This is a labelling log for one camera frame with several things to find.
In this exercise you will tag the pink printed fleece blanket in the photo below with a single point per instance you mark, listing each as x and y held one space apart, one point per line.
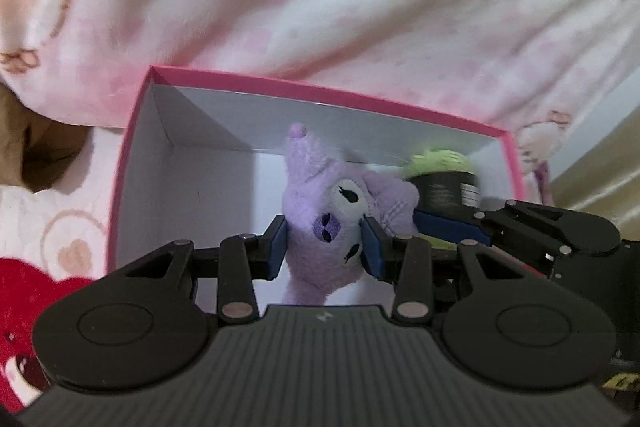
350 7

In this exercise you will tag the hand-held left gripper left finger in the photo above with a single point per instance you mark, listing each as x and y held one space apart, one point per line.
278 249

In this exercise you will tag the black and green jar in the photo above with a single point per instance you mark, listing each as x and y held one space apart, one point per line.
445 192

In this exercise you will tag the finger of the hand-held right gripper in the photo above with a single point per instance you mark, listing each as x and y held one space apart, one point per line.
445 227

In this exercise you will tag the beige padded headboard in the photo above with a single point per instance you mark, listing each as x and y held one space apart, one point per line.
600 179

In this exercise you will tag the brown pillow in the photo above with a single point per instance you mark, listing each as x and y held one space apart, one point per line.
30 147

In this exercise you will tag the pink cardboard box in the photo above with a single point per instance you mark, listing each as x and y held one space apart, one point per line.
200 207

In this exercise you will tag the bear print bed sheet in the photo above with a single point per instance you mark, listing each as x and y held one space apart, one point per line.
50 232

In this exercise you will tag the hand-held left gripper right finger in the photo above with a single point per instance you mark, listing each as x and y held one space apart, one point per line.
372 252

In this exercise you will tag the purple plush toy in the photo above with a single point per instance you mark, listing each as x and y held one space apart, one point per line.
310 207

